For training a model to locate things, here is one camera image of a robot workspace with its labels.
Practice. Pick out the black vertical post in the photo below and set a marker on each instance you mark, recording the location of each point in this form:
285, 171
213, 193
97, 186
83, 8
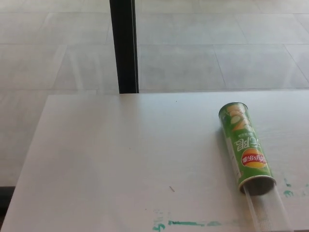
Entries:
123, 46

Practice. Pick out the green chips can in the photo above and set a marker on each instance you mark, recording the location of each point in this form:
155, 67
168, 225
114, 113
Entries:
243, 137

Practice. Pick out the clear plastic chips tray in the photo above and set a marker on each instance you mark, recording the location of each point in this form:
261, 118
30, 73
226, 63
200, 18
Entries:
264, 212

